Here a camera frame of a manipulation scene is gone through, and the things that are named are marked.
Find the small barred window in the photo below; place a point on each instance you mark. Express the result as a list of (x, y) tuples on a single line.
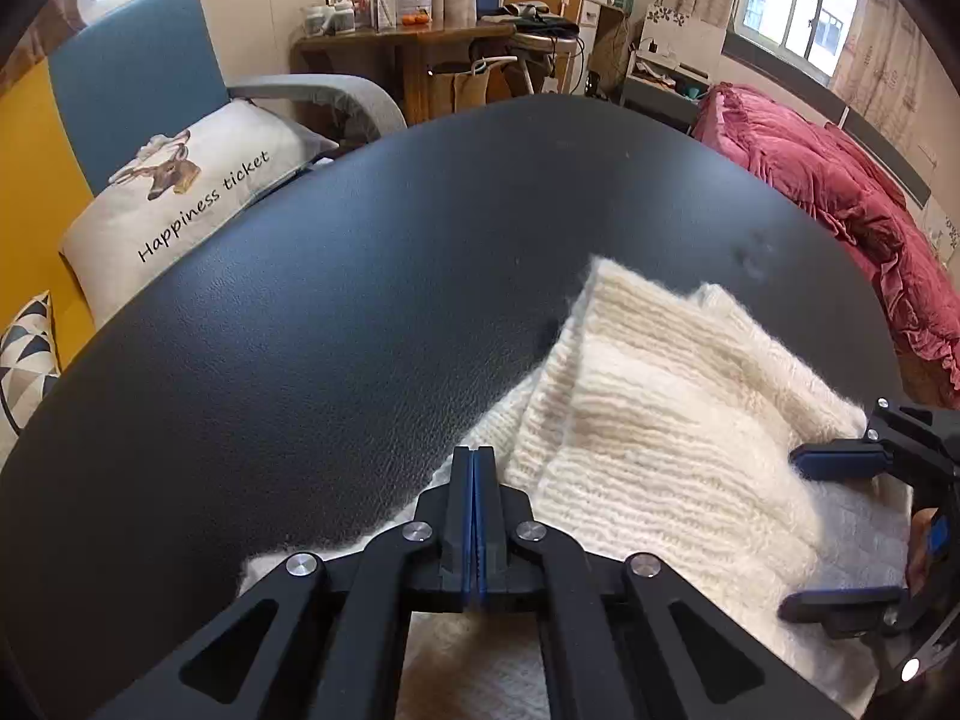
[(802, 7)]

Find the person's right hand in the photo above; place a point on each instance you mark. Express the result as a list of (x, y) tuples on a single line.
[(921, 551)]

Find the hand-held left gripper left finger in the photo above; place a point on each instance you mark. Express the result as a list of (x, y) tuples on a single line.
[(461, 532)]

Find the white cabinet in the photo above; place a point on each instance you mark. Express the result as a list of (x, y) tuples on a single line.
[(600, 37)]

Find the white deer print pillow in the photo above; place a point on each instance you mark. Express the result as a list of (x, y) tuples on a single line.
[(225, 165)]

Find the grey yellow blue sofa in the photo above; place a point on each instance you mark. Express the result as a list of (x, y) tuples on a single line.
[(135, 67)]

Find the pink quilt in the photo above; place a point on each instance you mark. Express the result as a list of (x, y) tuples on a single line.
[(810, 157)]

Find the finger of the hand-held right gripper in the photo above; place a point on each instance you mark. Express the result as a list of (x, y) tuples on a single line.
[(832, 604), (840, 459)]

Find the grey low cabinet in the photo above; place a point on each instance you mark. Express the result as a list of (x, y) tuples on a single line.
[(660, 101)]

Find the wooden desk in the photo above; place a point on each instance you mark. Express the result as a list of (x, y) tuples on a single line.
[(420, 37)]

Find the brown paper bag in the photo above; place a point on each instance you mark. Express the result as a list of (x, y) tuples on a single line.
[(469, 94)]

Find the round metal stool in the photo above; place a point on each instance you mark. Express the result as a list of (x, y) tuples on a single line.
[(544, 41)]

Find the small oranges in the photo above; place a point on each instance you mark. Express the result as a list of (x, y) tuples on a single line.
[(416, 17)]

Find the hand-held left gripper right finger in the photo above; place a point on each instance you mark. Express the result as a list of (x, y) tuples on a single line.
[(487, 532)]

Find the geometric print pillow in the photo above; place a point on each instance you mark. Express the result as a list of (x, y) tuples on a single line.
[(26, 360)]

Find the white jar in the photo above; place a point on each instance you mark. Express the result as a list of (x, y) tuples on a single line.
[(313, 19), (343, 17)]

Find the cream knit sweater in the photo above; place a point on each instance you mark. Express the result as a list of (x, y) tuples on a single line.
[(660, 427)]

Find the grey bed headboard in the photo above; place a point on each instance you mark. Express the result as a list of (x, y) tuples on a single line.
[(892, 165)]

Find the white leaf-print box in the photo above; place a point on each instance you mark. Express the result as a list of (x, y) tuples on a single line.
[(682, 37)]

